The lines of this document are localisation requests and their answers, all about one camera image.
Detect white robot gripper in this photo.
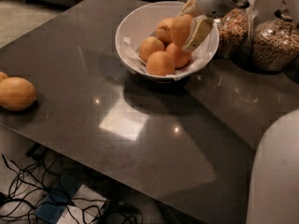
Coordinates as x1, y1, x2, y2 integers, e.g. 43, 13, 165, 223
179, 0, 238, 51

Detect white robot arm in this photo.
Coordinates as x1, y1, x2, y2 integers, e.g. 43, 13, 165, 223
180, 0, 299, 224

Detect white paper bowl liner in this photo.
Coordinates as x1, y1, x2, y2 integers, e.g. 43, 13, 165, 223
115, 22, 219, 82

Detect white ceramic bowl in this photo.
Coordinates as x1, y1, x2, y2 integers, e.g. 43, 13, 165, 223
114, 0, 221, 83

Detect glass jar of nuts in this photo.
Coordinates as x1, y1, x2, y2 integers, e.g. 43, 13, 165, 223
216, 2, 249, 58

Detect glass jar of cereal rings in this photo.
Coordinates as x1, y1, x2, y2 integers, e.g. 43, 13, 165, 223
250, 9, 299, 73

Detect large orange on table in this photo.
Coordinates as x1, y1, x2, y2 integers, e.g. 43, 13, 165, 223
0, 77, 36, 111

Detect blue box on floor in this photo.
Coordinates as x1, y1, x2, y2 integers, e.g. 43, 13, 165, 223
36, 175, 81, 224

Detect black cables on floor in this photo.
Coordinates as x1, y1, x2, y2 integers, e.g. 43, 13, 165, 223
0, 147, 144, 224

